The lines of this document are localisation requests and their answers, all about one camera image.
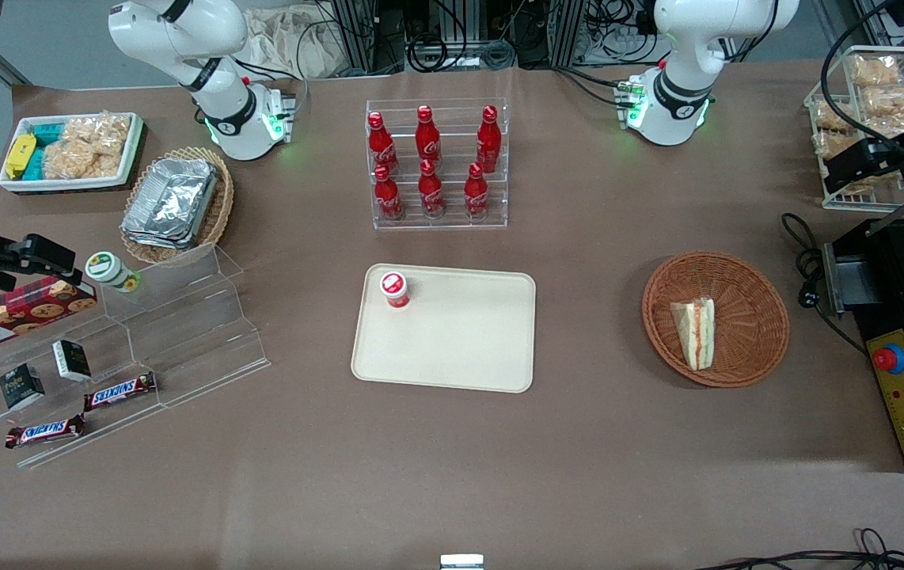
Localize triangle sandwich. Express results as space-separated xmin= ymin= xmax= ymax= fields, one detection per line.
xmin=670 ymin=297 xmax=716 ymax=371

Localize light wicker basket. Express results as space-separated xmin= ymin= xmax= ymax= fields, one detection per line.
xmin=120 ymin=146 xmax=235 ymax=266

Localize brown wicker basket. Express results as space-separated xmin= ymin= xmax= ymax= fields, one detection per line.
xmin=642 ymin=251 xmax=790 ymax=389

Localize beige plastic tray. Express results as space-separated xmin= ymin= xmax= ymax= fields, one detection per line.
xmin=351 ymin=264 xmax=537 ymax=393

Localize bagged bread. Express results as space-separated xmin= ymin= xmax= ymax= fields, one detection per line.
xmin=812 ymin=99 xmax=857 ymax=159
xmin=850 ymin=54 xmax=902 ymax=88
xmin=864 ymin=85 xmax=904 ymax=121

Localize red tartan cookie box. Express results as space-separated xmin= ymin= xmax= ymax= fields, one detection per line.
xmin=0 ymin=277 xmax=98 ymax=353

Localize green-lidded small cup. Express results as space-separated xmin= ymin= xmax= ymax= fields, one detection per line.
xmin=85 ymin=251 xmax=142 ymax=295

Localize white plastic bin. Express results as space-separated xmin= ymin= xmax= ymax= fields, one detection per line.
xmin=0 ymin=112 xmax=144 ymax=194

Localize yellow snack packet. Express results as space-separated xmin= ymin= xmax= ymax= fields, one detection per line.
xmin=6 ymin=133 xmax=37 ymax=180

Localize small black box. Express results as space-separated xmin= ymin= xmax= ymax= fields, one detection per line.
xmin=0 ymin=363 xmax=46 ymax=410
xmin=52 ymin=340 xmax=93 ymax=382

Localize bagged rice crackers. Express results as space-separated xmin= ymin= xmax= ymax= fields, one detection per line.
xmin=42 ymin=113 xmax=132 ymax=180

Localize black appliance with yellow panel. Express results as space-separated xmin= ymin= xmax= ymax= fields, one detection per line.
xmin=822 ymin=218 xmax=904 ymax=473

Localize teal snack packet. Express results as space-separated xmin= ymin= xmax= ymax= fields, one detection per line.
xmin=25 ymin=119 xmax=70 ymax=181

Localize stacked foil containers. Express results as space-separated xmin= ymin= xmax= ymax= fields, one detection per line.
xmin=121 ymin=157 xmax=219 ymax=250

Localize snickers chocolate bar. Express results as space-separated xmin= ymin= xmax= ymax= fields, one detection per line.
xmin=84 ymin=372 xmax=158 ymax=412
xmin=5 ymin=414 xmax=86 ymax=450

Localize clear acrylic stepped stand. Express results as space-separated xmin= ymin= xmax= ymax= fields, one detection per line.
xmin=0 ymin=243 xmax=272 ymax=469

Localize beige cloth bag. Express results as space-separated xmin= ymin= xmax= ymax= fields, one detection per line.
xmin=242 ymin=6 xmax=358 ymax=78

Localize red cola bottle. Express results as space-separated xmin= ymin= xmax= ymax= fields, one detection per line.
xmin=367 ymin=111 xmax=400 ymax=175
xmin=477 ymin=104 xmax=502 ymax=173
xmin=374 ymin=164 xmax=405 ymax=221
xmin=418 ymin=159 xmax=446 ymax=219
xmin=464 ymin=162 xmax=490 ymax=219
xmin=416 ymin=104 xmax=442 ymax=165

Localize red-lidded small cup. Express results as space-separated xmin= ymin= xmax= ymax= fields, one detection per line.
xmin=378 ymin=271 xmax=411 ymax=310

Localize clear acrylic bottle rack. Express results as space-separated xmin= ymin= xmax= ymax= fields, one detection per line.
xmin=365 ymin=97 xmax=510 ymax=230

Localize white wire rack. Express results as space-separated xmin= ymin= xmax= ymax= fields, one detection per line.
xmin=804 ymin=45 xmax=904 ymax=212

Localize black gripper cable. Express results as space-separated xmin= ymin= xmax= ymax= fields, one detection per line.
xmin=820 ymin=0 xmax=904 ymax=147

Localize black power cable with plug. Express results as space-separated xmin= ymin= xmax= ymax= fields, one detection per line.
xmin=781 ymin=212 xmax=868 ymax=353

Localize aluminium frame post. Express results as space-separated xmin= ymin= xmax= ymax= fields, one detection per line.
xmin=333 ymin=0 xmax=380 ymax=74
xmin=551 ymin=0 xmax=589 ymax=68

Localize black floor cables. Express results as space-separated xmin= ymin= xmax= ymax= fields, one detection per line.
xmin=693 ymin=528 xmax=904 ymax=570

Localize black cable bundle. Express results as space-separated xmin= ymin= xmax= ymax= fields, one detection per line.
xmin=405 ymin=0 xmax=518 ymax=72

